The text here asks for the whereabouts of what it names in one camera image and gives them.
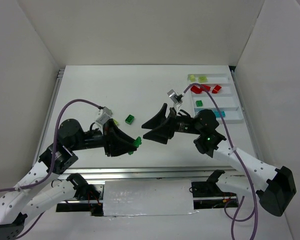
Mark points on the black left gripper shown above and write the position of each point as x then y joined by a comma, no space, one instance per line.
107,138

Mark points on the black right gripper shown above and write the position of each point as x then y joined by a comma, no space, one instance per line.
171,124

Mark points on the green thin lego brick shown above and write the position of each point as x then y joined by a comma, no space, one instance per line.
137,142

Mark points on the dark green lego brick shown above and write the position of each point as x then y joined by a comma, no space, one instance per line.
129,119

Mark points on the small green square lego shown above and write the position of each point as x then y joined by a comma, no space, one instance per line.
198,103

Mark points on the red long lego brick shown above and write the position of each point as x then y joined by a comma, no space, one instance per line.
196,90

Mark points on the pale yellow small lego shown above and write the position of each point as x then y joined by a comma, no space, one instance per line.
192,78

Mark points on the blue long lego brick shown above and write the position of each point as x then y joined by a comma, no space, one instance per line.
220,114

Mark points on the red curved lego brick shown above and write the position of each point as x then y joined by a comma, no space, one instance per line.
205,88

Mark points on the pale yellow sloped lego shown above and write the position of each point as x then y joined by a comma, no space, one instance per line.
202,79

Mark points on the red rounded lego brick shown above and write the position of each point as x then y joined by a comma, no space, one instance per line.
216,89

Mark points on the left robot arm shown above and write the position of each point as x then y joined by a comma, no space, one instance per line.
26,201

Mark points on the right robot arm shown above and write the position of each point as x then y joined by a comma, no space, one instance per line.
275,187

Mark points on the white taped cover panel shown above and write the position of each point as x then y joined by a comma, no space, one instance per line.
147,198

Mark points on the white compartment tray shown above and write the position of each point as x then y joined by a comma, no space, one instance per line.
226,100

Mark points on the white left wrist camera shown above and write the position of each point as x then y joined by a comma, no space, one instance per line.
103,115

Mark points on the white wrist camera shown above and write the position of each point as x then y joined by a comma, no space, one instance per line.
177,99
103,115

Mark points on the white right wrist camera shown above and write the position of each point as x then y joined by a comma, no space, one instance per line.
177,99

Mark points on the aluminium front rail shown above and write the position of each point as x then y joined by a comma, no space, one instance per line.
157,173

